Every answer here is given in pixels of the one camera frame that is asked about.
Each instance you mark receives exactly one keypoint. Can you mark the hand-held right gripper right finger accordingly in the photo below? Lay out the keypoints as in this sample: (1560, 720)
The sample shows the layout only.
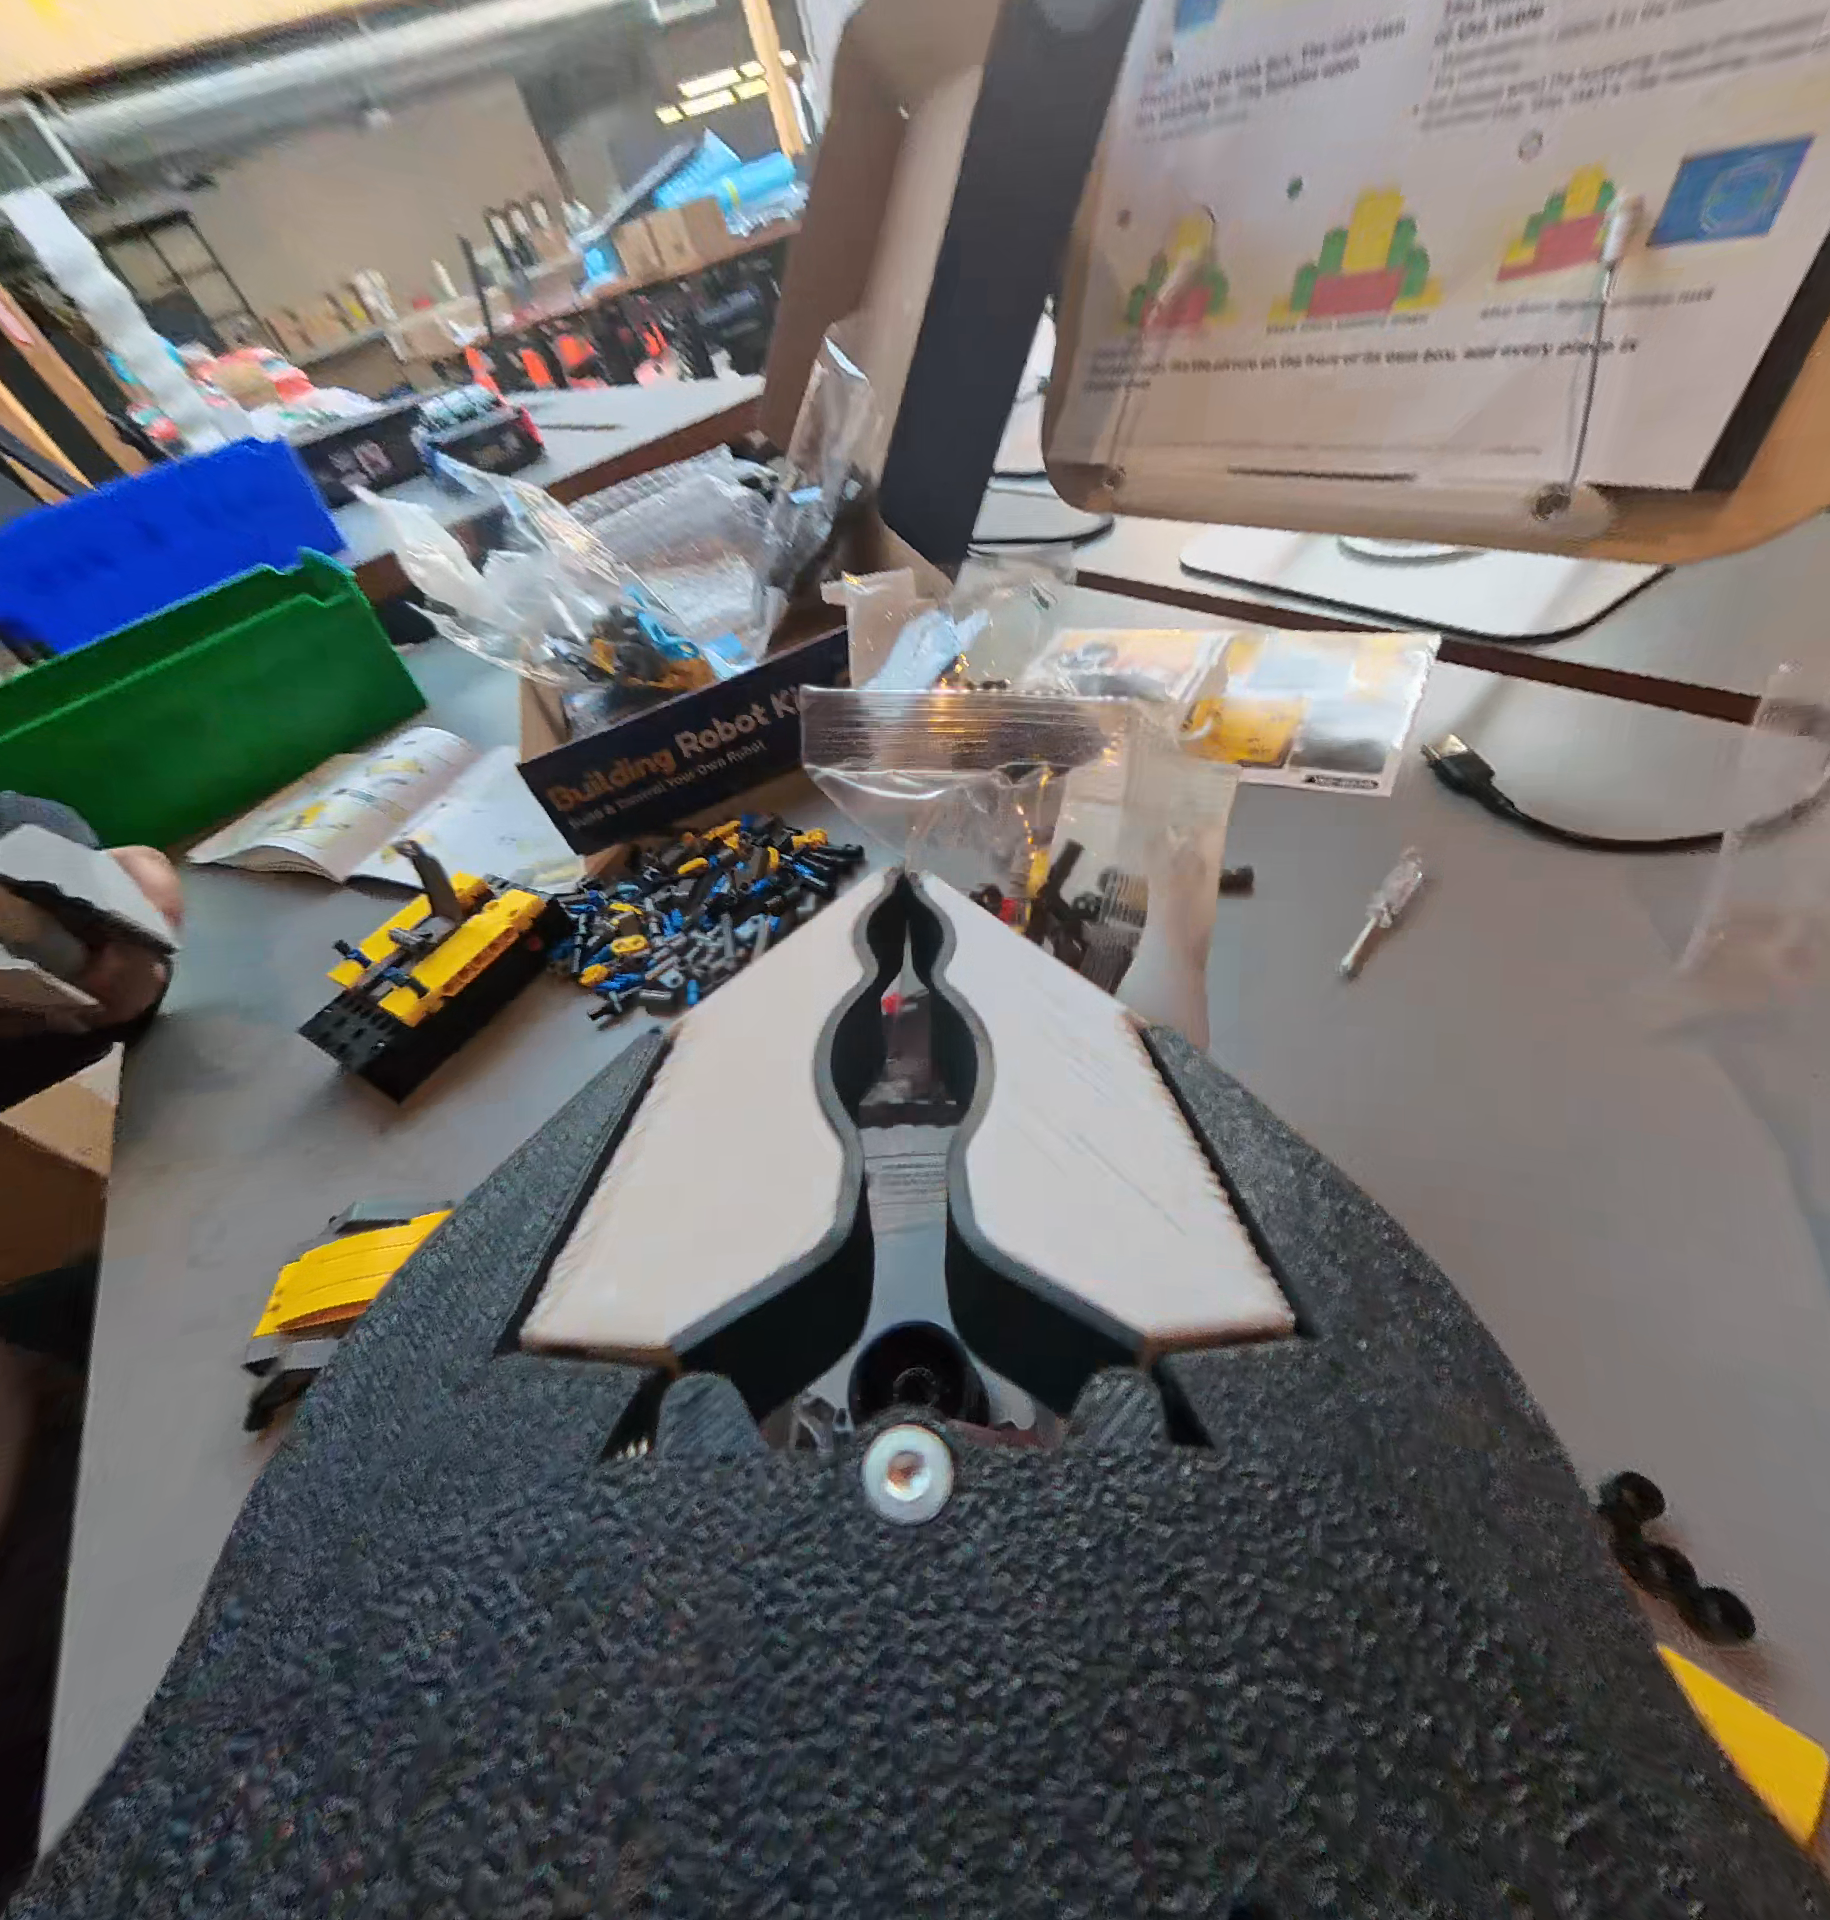
(1109, 1184)

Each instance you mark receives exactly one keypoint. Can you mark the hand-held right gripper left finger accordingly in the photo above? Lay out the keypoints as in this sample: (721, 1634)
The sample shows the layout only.
(704, 1184)

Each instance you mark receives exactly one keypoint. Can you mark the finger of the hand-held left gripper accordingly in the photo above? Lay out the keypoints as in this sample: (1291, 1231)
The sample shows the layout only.
(75, 888)
(15, 975)

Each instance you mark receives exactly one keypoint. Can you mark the clear bag of black parts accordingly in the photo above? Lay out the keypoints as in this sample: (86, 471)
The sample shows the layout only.
(1094, 900)

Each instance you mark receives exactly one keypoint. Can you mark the yellow grey brick assembly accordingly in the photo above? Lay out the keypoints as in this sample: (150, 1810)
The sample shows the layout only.
(337, 1276)

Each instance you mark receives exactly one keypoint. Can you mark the grey desk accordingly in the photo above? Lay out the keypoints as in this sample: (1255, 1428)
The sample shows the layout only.
(1455, 1124)

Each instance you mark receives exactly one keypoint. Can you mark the person's left hand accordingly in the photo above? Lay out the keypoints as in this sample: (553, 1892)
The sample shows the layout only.
(154, 883)

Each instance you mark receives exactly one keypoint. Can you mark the green plastic bin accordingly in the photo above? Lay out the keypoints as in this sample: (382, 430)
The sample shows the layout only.
(195, 705)

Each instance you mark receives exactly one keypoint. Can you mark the pile of small connector pieces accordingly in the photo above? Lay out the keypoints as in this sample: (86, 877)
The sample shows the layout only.
(704, 915)

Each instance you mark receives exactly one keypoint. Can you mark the instruction booklet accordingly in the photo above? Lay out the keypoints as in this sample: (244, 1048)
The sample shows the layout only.
(360, 810)

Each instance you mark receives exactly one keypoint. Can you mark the blue plastic bin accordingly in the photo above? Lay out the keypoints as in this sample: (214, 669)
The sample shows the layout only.
(150, 540)

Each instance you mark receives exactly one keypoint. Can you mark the black battery box yellow assembly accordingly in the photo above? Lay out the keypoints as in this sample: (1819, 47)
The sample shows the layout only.
(435, 975)

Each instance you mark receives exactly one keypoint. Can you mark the small clear screwdriver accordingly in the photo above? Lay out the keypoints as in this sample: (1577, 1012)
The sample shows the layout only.
(1381, 907)

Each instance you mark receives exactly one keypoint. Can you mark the clear bag of yellow blue parts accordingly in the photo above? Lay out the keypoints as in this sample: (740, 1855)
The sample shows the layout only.
(629, 600)

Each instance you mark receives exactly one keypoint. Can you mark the white monitor base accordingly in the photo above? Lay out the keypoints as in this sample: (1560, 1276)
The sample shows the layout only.
(1425, 589)

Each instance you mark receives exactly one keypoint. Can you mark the background shelves with goods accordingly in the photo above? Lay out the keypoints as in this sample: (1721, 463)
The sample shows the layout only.
(480, 300)

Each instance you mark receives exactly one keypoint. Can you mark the yellow curved panel piece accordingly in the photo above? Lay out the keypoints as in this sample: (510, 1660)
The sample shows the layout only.
(1755, 1748)

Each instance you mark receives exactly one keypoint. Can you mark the instruction sheet on board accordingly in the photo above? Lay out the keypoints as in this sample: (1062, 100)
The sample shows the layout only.
(1455, 225)

